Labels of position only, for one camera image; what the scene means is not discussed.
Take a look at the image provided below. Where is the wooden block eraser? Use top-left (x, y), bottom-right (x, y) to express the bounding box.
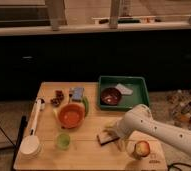
top-left (97, 132), bottom-right (119, 146)

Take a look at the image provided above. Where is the red orange bowl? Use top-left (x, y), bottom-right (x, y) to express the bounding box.
top-left (57, 103), bottom-right (85, 129)

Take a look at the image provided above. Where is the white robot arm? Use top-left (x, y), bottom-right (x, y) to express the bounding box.
top-left (107, 104), bottom-right (191, 156)

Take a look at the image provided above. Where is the dark maroon bowl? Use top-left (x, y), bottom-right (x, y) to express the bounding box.
top-left (100, 87), bottom-right (122, 106)

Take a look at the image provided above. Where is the red yellow apple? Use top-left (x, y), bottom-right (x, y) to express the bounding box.
top-left (134, 141), bottom-right (150, 158)

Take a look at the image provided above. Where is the green cucumber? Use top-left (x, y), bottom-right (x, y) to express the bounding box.
top-left (82, 96), bottom-right (89, 117)

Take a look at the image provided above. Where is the grey cloth in tray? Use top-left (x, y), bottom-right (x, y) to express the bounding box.
top-left (115, 84), bottom-right (133, 95)

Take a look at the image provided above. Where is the green plastic tray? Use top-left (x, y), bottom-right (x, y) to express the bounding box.
top-left (97, 76), bottom-right (149, 111)

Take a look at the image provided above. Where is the wooden table board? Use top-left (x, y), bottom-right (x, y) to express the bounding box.
top-left (14, 83), bottom-right (167, 171)

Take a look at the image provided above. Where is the small green cup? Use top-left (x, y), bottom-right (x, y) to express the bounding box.
top-left (56, 133), bottom-right (70, 150)

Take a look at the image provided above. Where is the pile of bottles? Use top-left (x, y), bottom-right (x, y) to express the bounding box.
top-left (167, 90), bottom-right (191, 131)

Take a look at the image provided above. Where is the white ladle brush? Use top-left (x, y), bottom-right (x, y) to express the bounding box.
top-left (19, 98), bottom-right (45, 156)

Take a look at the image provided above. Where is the black cable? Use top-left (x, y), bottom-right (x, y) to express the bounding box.
top-left (167, 162), bottom-right (191, 171)

